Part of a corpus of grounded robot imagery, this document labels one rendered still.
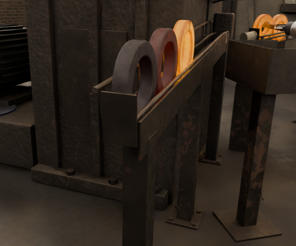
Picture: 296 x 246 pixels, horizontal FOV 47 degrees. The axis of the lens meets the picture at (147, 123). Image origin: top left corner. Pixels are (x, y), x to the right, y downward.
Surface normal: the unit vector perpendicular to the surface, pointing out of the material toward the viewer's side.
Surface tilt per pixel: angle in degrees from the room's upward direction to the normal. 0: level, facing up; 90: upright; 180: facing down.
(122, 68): 59
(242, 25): 90
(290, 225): 0
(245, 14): 90
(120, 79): 73
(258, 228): 0
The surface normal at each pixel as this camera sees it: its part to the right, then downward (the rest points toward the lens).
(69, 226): 0.03, -0.95
